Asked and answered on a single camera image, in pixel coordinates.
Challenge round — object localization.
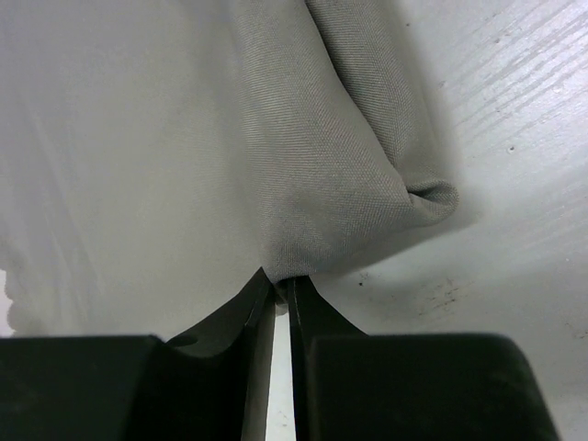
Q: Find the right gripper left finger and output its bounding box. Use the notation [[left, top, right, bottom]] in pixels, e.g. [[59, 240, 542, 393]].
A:
[[168, 269, 269, 440]]

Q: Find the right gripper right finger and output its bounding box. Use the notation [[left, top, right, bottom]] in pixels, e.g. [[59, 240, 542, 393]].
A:
[[287, 277, 366, 441]]

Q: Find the grey cloth placemat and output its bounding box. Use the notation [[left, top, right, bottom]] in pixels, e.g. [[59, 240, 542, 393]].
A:
[[1, 1, 458, 338]]

